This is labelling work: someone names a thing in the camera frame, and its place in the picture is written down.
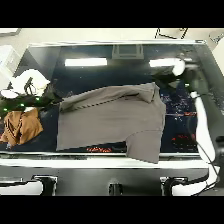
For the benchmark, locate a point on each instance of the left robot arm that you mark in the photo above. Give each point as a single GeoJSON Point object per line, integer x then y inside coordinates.
{"type": "Point", "coordinates": [17, 104]}

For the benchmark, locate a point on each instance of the silver frame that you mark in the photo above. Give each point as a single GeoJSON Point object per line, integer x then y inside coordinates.
{"type": "Point", "coordinates": [100, 162]}

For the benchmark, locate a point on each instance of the white garment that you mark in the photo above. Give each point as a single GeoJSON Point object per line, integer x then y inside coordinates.
{"type": "Point", "coordinates": [41, 81]}

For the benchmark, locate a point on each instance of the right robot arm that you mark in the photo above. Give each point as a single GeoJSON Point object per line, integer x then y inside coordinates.
{"type": "Point", "coordinates": [204, 126]}

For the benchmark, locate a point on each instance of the brown garment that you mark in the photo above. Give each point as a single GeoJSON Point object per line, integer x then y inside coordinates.
{"type": "Point", "coordinates": [26, 128]}

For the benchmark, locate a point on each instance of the grey garment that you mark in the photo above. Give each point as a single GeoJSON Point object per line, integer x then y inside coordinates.
{"type": "Point", "coordinates": [110, 123]}

